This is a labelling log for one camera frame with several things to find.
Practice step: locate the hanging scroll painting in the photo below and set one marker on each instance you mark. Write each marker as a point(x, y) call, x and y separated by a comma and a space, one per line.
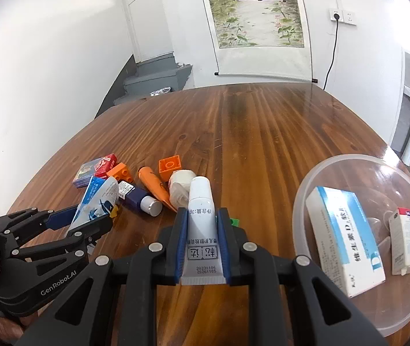
point(259, 14)

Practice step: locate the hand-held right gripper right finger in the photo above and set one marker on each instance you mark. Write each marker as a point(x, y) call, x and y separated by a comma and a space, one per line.
point(224, 239)

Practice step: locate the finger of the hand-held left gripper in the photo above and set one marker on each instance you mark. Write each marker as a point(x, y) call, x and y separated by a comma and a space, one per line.
point(60, 218)
point(93, 229)

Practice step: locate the small green brick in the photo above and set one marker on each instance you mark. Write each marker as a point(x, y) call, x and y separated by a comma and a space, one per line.
point(234, 222)

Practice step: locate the grey stairs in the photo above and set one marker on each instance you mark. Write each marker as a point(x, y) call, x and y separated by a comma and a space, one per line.
point(150, 77)

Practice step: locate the silver foil bag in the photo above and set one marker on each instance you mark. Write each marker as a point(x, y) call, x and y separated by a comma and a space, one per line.
point(161, 91)

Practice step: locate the blue white packet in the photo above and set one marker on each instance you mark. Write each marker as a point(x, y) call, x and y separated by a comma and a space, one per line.
point(96, 196)

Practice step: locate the red card box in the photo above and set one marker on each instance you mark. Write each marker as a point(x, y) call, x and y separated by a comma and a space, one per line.
point(105, 164)

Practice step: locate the white gauze roll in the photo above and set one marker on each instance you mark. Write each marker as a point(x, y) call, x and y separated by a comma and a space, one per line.
point(180, 182)

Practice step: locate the white wall socket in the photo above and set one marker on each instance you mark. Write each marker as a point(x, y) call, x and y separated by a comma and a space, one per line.
point(342, 16)

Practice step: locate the white blue medicine box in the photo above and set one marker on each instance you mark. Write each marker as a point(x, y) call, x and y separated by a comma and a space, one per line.
point(342, 238)

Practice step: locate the orange two-stud brick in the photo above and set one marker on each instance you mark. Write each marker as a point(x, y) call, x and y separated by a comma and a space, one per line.
point(122, 172)

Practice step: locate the clear plastic bowl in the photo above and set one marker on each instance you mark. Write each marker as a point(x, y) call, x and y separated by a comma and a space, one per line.
point(363, 173)

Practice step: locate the white ointment tube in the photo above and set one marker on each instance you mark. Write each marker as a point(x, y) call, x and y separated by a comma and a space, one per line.
point(201, 223)

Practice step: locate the blue red box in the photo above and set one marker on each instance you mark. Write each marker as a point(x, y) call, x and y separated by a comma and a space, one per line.
point(86, 173)

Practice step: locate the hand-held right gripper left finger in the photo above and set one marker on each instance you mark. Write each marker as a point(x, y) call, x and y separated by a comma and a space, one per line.
point(181, 239)

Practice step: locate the wooden desktop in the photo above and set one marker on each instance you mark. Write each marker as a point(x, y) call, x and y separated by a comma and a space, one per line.
point(248, 133)

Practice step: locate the white door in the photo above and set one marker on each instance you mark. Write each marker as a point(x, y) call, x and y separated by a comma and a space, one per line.
point(149, 18)

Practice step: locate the orange tube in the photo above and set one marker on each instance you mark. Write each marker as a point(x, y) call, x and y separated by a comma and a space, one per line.
point(152, 183)

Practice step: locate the orange square brick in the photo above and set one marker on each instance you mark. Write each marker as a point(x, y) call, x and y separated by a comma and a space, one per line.
point(170, 165)

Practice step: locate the small white box red top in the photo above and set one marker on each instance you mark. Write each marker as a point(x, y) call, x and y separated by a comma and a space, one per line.
point(406, 241)

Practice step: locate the dark blue bottle silver cap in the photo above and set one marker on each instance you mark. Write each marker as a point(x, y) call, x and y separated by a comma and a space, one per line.
point(138, 198)

